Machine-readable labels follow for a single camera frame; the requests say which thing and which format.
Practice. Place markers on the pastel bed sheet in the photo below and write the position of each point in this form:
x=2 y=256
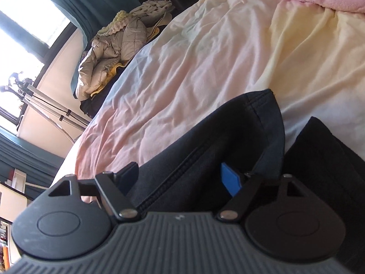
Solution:
x=199 y=62

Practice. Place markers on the dark framed window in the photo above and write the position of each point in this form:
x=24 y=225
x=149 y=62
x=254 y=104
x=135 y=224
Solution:
x=17 y=48

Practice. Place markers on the cream knit blanket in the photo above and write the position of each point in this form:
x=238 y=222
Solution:
x=117 y=20

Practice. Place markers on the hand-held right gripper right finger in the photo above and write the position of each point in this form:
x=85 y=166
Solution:
x=229 y=179

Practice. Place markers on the black cotton garment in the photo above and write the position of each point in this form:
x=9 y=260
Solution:
x=199 y=148

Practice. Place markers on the white side cart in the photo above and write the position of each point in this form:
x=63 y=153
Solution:
x=17 y=177

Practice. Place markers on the white chair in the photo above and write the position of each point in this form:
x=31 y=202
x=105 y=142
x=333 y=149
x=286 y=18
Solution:
x=11 y=202

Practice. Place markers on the beige down jacket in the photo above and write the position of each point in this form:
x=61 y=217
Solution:
x=114 y=51

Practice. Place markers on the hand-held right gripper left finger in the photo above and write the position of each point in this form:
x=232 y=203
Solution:
x=128 y=174

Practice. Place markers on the garment steamer stand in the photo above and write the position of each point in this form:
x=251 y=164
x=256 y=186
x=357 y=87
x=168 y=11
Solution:
x=42 y=97

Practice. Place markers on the spotted beige cloth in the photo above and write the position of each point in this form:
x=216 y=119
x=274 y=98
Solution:
x=151 y=7

